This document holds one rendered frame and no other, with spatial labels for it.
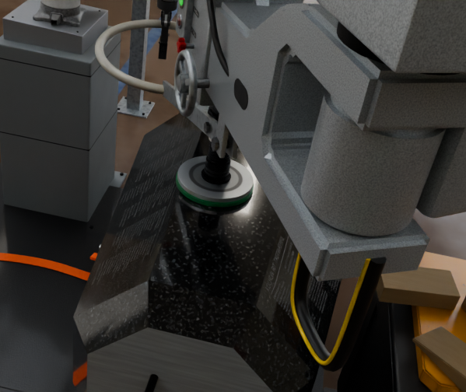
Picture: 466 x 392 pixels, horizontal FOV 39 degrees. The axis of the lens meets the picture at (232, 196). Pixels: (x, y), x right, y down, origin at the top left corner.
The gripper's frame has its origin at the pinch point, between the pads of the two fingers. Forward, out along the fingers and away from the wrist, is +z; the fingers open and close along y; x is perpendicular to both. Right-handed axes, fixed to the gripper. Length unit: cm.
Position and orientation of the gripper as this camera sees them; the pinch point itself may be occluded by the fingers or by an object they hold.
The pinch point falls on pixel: (162, 47)
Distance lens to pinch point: 258.0
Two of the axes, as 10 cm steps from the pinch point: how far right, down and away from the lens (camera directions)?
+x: 9.9, 0.9, 1.4
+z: -1.5, 7.7, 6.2
